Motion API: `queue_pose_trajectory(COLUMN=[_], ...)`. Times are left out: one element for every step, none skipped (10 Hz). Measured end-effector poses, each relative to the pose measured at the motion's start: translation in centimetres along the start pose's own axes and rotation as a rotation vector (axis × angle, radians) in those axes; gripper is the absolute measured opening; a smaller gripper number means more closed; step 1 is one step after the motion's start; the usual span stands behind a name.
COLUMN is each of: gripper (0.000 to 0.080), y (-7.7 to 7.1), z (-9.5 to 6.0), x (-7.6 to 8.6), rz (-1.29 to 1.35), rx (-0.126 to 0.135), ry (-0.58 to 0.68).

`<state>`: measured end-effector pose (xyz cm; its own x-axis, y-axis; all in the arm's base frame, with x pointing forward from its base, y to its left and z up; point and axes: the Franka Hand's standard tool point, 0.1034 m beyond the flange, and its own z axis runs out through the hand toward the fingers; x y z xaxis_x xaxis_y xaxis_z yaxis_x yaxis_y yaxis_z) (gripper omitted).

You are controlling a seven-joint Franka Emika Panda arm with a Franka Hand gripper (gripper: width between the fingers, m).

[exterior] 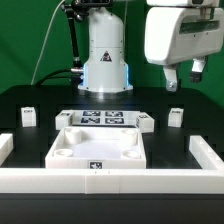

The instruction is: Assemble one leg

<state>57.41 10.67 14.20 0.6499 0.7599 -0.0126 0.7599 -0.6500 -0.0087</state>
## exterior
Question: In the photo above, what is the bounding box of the black cable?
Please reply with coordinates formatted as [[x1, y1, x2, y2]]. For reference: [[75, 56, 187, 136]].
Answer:
[[34, 68, 83, 87]]

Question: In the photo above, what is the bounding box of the fiducial marker sheet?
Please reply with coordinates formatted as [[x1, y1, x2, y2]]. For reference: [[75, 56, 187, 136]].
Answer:
[[73, 110, 138, 126]]

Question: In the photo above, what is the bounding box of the white U-shaped obstacle fence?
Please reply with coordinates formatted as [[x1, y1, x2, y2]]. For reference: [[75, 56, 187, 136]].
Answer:
[[0, 136, 224, 194]]

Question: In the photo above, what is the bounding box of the white square table top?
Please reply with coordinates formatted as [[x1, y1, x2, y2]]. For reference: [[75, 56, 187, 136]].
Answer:
[[45, 126, 146, 169]]

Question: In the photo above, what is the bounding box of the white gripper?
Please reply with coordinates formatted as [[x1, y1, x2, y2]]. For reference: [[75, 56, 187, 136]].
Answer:
[[144, 7, 224, 91]]

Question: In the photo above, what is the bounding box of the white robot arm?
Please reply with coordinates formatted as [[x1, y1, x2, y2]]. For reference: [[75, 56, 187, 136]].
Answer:
[[80, 0, 224, 93]]

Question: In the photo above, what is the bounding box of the grey cable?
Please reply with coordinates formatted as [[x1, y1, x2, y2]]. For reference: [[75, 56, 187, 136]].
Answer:
[[30, 0, 68, 86]]

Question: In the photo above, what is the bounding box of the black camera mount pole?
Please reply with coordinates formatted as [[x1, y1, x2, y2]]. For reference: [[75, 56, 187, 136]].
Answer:
[[60, 0, 113, 71]]

